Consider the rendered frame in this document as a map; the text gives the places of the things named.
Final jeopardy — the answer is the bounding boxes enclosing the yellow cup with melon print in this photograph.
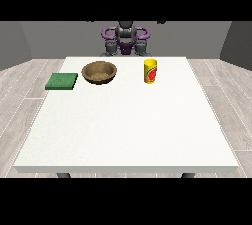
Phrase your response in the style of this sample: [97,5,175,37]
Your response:
[143,58,158,84]

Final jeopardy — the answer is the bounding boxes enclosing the brown wooden bowl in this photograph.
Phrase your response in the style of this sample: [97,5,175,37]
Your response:
[81,60,118,85]

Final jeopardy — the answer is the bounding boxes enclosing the green square pad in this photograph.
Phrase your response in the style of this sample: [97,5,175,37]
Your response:
[44,72,79,91]

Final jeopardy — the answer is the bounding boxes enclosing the grey robot trunk purple rings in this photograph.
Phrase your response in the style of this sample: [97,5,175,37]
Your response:
[99,21,153,58]

